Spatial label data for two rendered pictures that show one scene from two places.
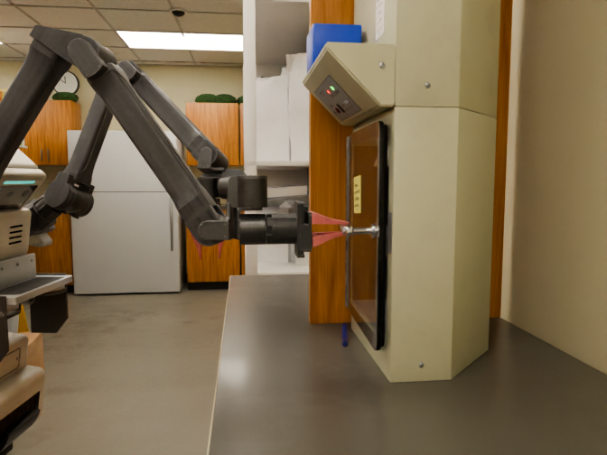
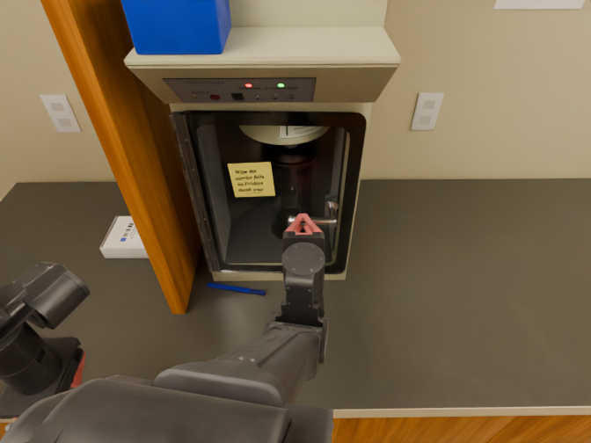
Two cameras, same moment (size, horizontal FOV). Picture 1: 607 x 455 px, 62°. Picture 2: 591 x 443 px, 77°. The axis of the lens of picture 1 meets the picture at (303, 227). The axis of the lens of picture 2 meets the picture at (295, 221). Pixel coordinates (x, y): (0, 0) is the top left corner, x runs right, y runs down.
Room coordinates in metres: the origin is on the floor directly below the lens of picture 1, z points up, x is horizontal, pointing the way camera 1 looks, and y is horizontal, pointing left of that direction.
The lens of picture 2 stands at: (0.91, 0.41, 1.67)
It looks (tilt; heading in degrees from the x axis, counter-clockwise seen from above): 44 degrees down; 276
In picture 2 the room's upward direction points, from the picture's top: straight up
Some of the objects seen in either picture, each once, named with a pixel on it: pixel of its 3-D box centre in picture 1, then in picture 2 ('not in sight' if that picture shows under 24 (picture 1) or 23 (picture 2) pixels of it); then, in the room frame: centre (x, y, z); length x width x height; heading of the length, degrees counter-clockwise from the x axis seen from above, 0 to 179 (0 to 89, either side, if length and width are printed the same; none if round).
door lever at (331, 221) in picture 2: (354, 228); (313, 214); (0.93, -0.09, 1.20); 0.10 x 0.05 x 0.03; 5
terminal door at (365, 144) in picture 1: (362, 229); (275, 207); (1.00, -0.12, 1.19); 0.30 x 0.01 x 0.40; 5
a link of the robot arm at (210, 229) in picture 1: (235, 207); (297, 302); (0.93, 0.13, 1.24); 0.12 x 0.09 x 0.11; 87
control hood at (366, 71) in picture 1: (341, 91); (266, 80); (1.00, -0.07, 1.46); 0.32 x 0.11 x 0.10; 7
